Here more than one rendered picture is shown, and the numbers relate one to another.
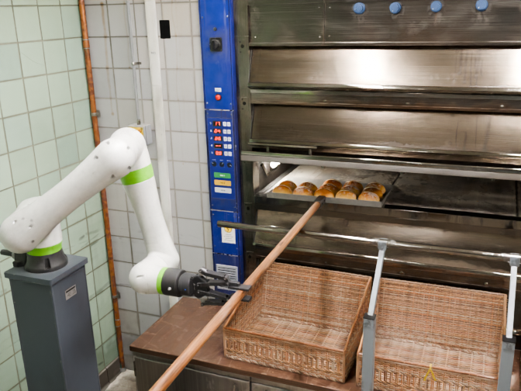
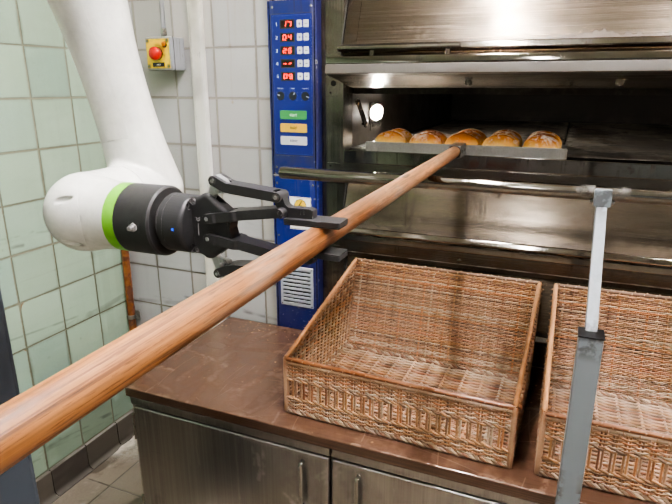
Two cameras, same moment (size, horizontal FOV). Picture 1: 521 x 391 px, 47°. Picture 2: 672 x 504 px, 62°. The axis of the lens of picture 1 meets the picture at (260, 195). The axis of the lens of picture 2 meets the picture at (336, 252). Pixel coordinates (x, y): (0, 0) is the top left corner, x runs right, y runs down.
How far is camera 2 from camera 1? 1.28 m
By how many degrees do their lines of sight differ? 1
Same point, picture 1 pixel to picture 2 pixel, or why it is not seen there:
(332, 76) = not seen: outside the picture
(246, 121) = (335, 19)
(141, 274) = (67, 193)
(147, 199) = (99, 23)
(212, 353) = (263, 404)
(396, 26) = not seen: outside the picture
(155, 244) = (121, 141)
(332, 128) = (486, 17)
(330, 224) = (470, 195)
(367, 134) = (552, 22)
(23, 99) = not seen: outside the picture
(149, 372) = (157, 434)
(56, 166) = (23, 91)
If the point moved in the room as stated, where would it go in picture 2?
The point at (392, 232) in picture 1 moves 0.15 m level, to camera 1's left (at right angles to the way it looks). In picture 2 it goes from (582, 205) to (525, 205)
